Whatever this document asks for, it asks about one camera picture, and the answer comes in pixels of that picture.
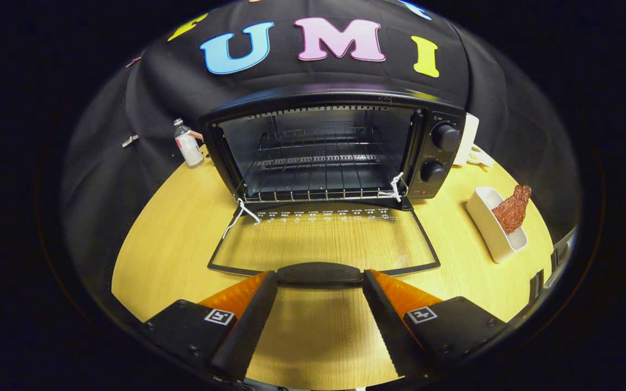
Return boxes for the white pop-up toaster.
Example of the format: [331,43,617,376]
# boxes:
[453,113,480,167]

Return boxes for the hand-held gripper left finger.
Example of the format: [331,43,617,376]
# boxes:
[139,270,279,382]

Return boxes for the reddish brown fried meat piece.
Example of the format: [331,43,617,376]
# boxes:
[491,185,532,235]

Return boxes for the white rectangular dish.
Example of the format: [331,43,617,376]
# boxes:
[466,187,529,264]

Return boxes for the black toaster oven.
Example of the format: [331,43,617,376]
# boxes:
[200,90,467,286]

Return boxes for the white string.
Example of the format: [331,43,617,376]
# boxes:
[377,173,405,203]
[222,198,261,239]

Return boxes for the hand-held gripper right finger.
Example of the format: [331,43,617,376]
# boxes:
[362,269,509,378]

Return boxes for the clear plastic bottle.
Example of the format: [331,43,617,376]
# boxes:
[173,118,205,167]

